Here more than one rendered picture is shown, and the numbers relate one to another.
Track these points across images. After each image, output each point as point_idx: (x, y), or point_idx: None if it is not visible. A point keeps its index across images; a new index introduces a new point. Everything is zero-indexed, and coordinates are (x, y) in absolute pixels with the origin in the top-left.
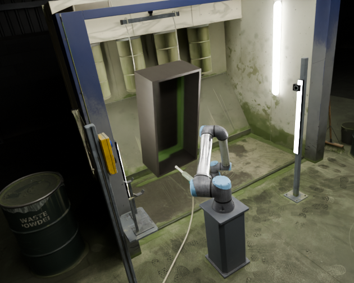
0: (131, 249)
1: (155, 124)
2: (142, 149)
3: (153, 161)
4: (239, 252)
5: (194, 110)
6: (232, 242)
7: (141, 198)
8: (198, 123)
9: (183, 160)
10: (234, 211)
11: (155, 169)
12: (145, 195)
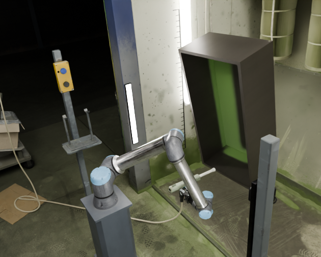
0: (132, 181)
1: (189, 100)
2: (221, 128)
3: (205, 144)
4: (100, 254)
5: (254, 122)
6: (93, 234)
7: (216, 178)
8: (246, 142)
9: (243, 178)
10: (94, 208)
11: (204, 153)
12: (222, 180)
